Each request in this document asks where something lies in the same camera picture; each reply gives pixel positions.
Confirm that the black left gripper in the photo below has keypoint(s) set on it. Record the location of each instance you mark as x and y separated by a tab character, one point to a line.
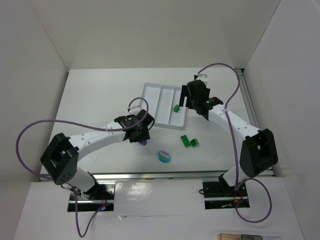
140	136

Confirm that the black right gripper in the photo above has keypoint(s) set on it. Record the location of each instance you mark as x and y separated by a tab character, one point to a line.
186	91

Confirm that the purple rounded lego piece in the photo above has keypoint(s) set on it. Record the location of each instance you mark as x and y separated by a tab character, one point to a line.
143	143

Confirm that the green square lego brick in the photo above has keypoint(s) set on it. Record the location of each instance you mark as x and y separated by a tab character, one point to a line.
176	108

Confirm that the green sloped lego brick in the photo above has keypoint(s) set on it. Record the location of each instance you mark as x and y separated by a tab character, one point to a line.
194	142

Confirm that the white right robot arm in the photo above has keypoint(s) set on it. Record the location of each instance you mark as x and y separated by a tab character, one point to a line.
238	128

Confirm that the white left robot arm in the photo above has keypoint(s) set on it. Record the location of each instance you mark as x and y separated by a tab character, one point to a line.
61	157

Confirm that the white three-compartment tray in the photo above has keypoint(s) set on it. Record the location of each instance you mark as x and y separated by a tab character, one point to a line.
161	101

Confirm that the green long lego brick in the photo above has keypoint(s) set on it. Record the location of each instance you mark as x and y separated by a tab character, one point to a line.
185	141

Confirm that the brown box at edge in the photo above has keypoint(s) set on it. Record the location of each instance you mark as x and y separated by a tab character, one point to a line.
227	236

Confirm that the grey box at edge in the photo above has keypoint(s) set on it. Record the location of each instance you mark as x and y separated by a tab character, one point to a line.
251	237

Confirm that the aluminium side rail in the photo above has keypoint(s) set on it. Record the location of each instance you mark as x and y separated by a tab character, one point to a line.
250	105

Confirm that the aluminium front rail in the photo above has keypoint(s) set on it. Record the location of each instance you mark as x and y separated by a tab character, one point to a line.
157	175

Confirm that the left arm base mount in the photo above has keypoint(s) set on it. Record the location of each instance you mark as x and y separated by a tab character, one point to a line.
102	199

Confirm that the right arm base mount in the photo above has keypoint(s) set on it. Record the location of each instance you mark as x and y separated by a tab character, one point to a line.
216	198

